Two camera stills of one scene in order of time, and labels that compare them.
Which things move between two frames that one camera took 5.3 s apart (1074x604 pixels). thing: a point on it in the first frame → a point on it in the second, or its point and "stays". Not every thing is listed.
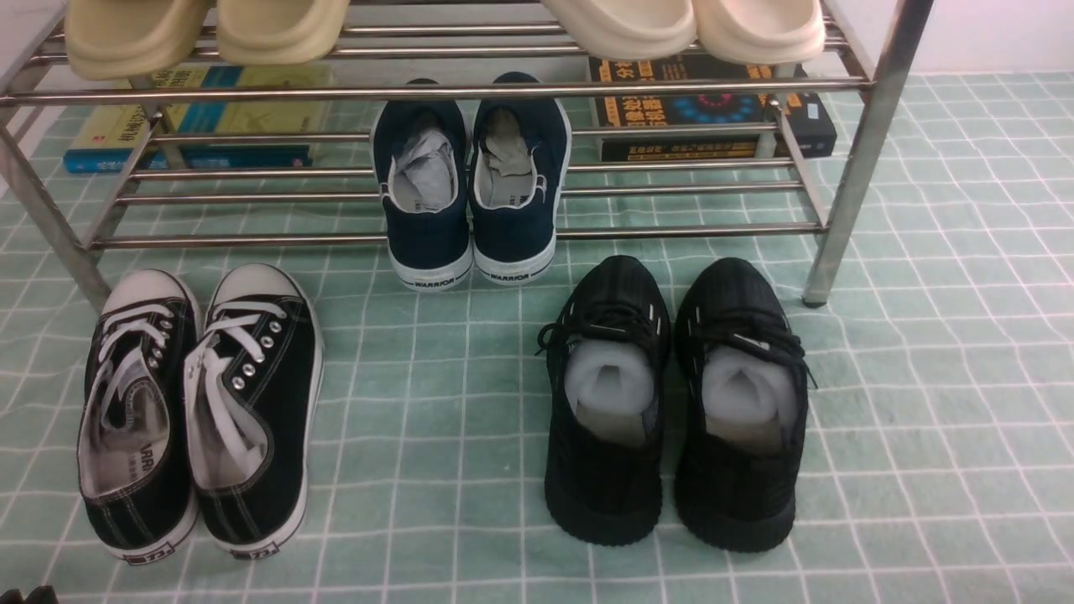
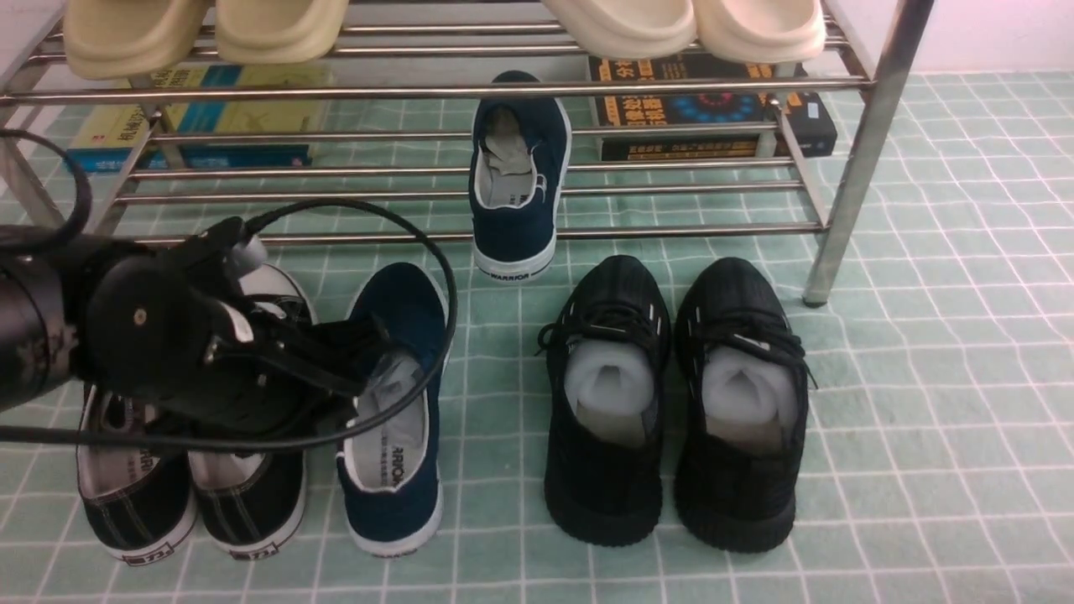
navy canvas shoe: x=419 y=150 → x=388 y=476
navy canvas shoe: x=519 y=158 stays
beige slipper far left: x=113 y=40 stays
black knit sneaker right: x=740 y=376 stays
